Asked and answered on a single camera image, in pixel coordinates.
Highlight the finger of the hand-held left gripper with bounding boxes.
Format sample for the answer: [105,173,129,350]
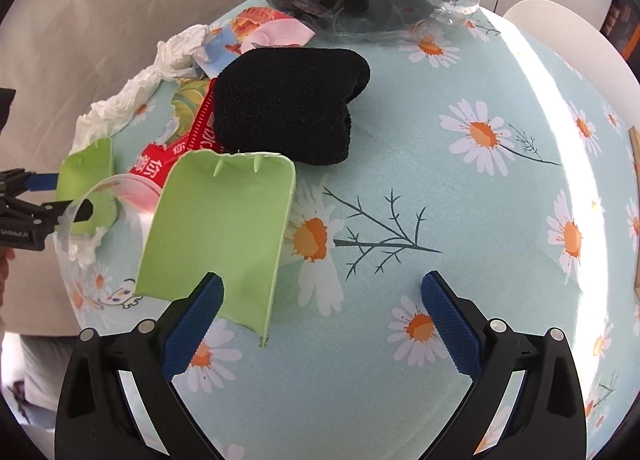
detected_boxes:
[0,197,95,231]
[0,168,62,194]

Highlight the large green plastic piece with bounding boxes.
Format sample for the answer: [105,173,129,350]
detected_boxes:
[134,150,297,348]

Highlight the blue and pink snack packet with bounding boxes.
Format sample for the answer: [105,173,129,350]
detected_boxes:
[202,6,317,78]

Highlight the white crumpled tissue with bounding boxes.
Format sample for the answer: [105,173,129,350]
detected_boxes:
[56,24,214,268]

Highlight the person's left hand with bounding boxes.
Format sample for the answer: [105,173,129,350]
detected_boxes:
[0,247,12,305]

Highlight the daisy print tablecloth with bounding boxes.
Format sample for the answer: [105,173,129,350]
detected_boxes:
[55,4,640,460]

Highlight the black foam sponge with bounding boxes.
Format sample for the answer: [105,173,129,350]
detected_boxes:
[209,47,372,167]

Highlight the red snack packet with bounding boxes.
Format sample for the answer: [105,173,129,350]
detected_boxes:
[127,77,223,191]

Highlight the white chair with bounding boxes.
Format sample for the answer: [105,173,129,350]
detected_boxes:
[502,0,620,78]

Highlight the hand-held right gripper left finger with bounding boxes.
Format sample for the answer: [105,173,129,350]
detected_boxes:
[54,272,226,460]

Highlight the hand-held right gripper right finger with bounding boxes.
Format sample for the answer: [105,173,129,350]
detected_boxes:
[420,271,588,460]

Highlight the clear plastic cup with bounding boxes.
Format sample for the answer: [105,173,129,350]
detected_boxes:
[54,174,162,261]

